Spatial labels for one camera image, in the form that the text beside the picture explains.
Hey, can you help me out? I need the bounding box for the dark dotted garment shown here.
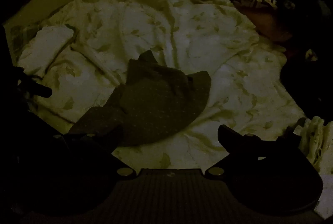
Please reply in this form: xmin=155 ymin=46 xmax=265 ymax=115
xmin=69 ymin=50 xmax=211 ymax=147

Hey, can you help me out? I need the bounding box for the leaf print white blanket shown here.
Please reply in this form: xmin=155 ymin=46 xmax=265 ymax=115
xmin=10 ymin=0 xmax=307 ymax=170

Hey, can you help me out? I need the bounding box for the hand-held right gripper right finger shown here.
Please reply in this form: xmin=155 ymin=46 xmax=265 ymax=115
xmin=205 ymin=124 xmax=306 ymax=177

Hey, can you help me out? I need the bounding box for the stack of folded white cloths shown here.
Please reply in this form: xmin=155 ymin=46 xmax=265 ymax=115
xmin=297 ymin=116 xmax=333 ymax=175

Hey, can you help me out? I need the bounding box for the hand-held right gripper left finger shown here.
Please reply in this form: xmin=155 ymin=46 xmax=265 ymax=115
xmin=52 ymin=126 xmax=138 ymax=178

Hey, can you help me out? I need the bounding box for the beige mattress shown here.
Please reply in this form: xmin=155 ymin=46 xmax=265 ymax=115
xmin=2 ymin=0 xmax=84 ymax=32

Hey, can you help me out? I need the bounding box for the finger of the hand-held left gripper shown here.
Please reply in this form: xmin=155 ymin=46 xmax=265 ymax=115
xmin=16 ymin=76 xmax=53 ymax=98

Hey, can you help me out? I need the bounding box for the folded white cloth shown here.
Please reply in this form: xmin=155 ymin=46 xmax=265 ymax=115
xmin=18 ymin=26 xmax=76 ymax=76

